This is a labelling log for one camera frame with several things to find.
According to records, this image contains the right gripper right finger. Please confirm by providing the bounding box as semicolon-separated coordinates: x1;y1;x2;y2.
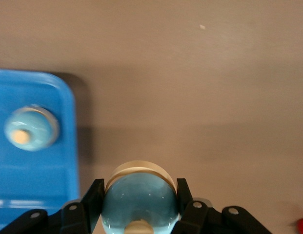
173;177;274;234

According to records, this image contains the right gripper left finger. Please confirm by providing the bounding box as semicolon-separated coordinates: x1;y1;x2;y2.
0;178;105;234

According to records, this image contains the light blue call bell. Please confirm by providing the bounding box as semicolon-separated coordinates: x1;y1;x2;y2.
101;160;179;234
3;104;60;152

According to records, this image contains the blue plastic tray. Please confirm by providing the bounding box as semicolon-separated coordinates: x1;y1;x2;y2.
0;68;80;227

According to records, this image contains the red yellow emergency stop button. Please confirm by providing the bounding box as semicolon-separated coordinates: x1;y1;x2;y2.
294;217;303;234

